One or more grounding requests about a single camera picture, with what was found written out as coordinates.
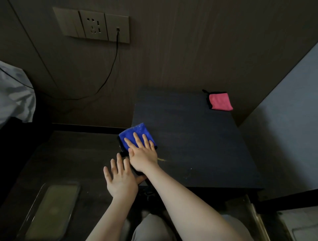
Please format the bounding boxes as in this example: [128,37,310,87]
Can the person's left hand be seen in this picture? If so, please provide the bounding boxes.
[103,153,148,200]

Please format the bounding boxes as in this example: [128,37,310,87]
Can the person's right hand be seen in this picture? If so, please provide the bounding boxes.
[124,132,159,174]

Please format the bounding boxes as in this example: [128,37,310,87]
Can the blue cloth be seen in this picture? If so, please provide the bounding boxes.
[117,122,158,157]

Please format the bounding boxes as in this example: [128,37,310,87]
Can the pink cloth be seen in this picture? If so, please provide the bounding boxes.
[202,89,234,112]

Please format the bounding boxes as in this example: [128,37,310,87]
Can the person's right forearm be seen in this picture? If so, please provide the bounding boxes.
[143,166,245,241]

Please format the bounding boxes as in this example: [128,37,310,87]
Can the person's left forearm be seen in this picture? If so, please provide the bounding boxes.
[85,196,138,241]

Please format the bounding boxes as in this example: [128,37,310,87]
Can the person's beige trousers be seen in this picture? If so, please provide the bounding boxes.
[122,213,254,241]

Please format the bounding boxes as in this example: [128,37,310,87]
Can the black table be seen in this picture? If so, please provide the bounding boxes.
[119,88,264,192]

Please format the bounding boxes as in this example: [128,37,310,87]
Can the clear plastic tray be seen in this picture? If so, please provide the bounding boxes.
[16,181,81,241]

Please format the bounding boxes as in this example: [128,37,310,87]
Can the white bedding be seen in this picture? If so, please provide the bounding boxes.
[0,60,36,129]

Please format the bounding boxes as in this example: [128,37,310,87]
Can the black skirting board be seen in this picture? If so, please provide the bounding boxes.
[256,189,318,214]

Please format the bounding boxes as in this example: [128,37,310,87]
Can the black cable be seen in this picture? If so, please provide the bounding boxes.
[37,27,120,101]

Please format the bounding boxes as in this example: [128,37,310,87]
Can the gold metal frame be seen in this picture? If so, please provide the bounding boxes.
[244,195,271,241]

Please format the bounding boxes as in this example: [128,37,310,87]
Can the beige wall port plate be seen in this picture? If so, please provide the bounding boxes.
[105,14,131,44]

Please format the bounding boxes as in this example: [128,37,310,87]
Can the beige blank wall plate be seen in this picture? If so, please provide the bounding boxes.
[52,7,86,38]

